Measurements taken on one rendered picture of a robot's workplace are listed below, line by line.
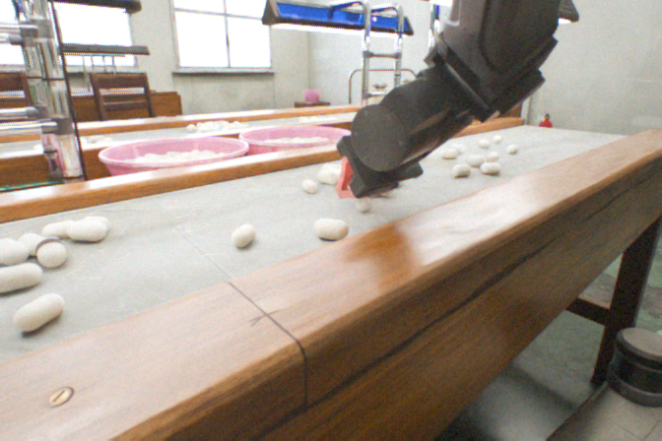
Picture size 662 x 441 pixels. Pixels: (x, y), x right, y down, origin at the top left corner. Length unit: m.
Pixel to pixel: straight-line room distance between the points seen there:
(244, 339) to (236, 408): 0.04
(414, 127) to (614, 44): 4.65
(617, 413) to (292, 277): 0.52
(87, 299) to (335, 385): 0.21
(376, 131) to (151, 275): 0.23
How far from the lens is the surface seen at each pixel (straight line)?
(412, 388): 0.35
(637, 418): 0.71
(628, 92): 4.89
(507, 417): 1.33
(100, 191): 0.59
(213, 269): 0.37
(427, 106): 0.32
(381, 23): 1.50
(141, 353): 0.25
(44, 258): 0.43
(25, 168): 0.91
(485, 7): 0.24
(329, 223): 0.40
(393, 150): 0.32
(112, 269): 0.40
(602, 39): 4.95
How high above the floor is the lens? 0.91
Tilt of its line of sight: 17 degrees down
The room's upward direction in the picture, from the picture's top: straight up
